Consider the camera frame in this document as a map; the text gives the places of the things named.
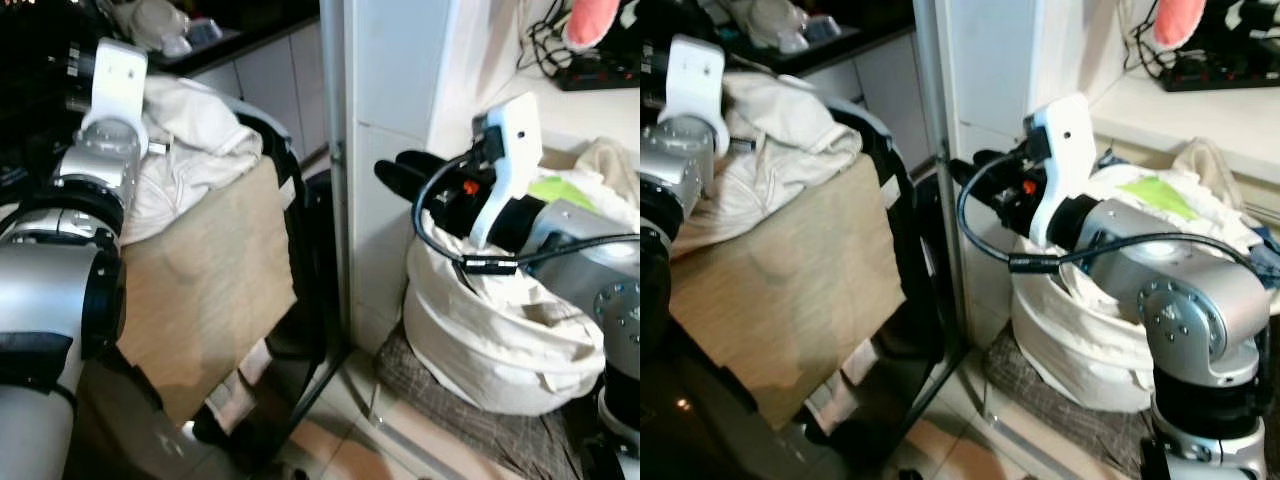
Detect cream white garment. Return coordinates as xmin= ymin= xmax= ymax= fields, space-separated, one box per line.
xmin=672 ymin=72 xmax=866 ymax=256
xmin=120 ymin=75 xmax=266 ymax=246

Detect light green cloth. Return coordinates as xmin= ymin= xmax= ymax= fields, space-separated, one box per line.
xmin=1118 ymin=175 xmax=1201 ymax=221
xmin=528 ymin=175 xmax=601 ymax=213

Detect white cabinet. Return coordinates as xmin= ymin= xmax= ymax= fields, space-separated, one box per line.
xmin=800 ymin=30 xmax=926 ymax=171
xmin=190 ymin=20 xmax=331 ymax=171

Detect white fabric laundry bag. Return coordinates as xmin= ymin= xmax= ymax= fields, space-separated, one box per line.
xmin=1010 ymin=138 xmax=1280 ymax=413
xmin=403 ymin=135 xmax=641 ymax=416

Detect black power strip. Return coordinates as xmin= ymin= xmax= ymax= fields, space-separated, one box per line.
xmin=1160 ymin=55 xmax=1280 ymax=93
xmin=555 ymin=55 xmax=641 ymax=93

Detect grey woven floor mat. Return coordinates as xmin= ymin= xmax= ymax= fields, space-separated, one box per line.
xmin=375 ymin=325 xmax=601 ymax=480
xmin=982 ymin=325 xmax=1161 ymax=480

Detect pink rounded object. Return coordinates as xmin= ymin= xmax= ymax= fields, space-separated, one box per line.
xmin=563 ymin=0 xmax=621 ymax=51
xmin=1152 ymin=0 xmax=1208 ymax=49

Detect beige cloth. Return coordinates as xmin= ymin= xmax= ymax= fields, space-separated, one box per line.
xmin=668 ymin=155 xmax=909 ymax=431
xmin=115 ymin=155 xmax=301 ymax=426

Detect blue cloth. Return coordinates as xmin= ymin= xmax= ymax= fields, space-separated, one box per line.
xmin=1240 ymin=200 xmax=1280 ymax=263

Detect grey white bundle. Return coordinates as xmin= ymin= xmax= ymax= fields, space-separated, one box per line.
xmin=735 ymin=0 xmax=811 ymax=53
xmin=110 ymin=0 xmax=196 ymax=56

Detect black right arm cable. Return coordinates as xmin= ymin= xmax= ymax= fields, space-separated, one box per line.
xmin=412 ymin=148 xmax=641 ymax=276
xmin=955 ymin=150 xmax=1280 ymax=286

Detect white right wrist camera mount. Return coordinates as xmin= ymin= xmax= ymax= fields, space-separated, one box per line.
xmin=470 ymin=92 xmax=544 ymax=251
xmin=1022 ymin=92 xmax=1098 ymax=249

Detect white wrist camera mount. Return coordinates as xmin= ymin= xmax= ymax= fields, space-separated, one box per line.
xmin=1022 ymin=92 xmax=1098 ymax=249
xmin=80 ymin=38 xmax=151 ymax=153
xmin=663 ymin=35 xmax=734 ymax=159
xmin=470 ymin=92 xmax=544 ymax=251

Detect black power cables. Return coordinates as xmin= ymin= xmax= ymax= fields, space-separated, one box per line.
xmin=1120 ymin=0 xmax=1173 ymax=76
xmin=515 ymin=0 xmax=573 ymax=73

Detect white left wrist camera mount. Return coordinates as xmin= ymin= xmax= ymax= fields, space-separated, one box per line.
xmin=663 ymin=35 xmax=734 ymax=159
xmin=80 ymin=38 xmax=151 ymax=153

